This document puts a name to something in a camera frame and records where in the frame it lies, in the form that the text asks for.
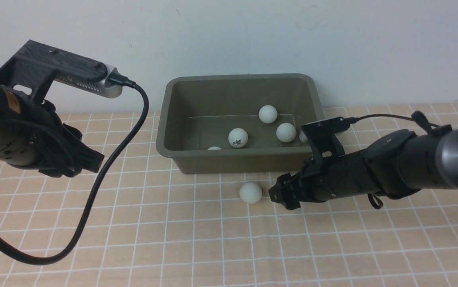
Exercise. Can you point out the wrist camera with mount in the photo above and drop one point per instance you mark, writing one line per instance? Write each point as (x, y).
(322, 136)
(37, 65)

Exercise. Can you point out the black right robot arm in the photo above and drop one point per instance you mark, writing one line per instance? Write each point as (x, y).
(395, 166)

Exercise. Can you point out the white logo table-tennis ball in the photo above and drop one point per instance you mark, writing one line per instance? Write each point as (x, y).
(238, 138)

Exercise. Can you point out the checkered peach tablecloth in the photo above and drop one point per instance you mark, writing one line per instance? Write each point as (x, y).
(152, 226)

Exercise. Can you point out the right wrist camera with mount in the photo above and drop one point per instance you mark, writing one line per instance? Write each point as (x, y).
(322, 136)

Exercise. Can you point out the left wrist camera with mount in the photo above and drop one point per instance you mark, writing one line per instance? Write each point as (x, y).
(37, 65)

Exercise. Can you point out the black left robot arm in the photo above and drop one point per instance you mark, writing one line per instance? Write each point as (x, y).
(14, 148)

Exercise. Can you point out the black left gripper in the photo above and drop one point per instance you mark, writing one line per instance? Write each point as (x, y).
(60, 149)

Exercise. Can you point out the olive green plastic bin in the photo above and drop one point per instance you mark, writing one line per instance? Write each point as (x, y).
(199, 112)

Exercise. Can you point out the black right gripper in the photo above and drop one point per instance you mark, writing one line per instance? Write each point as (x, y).
(319, 181)

